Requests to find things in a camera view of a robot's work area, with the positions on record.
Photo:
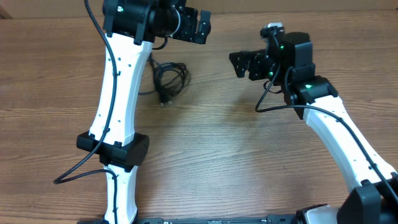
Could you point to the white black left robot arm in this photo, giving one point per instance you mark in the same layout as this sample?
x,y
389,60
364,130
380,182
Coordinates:
x,y
130,29

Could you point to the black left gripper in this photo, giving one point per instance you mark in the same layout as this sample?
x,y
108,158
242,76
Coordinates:
x,y
187,32

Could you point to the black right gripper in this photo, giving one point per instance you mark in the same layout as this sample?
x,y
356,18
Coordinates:
x,y
257,62

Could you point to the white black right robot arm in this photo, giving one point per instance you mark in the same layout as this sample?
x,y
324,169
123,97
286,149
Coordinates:
x,y
287,62

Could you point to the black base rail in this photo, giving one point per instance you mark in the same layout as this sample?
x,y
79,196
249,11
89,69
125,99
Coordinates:
x,y
270,219

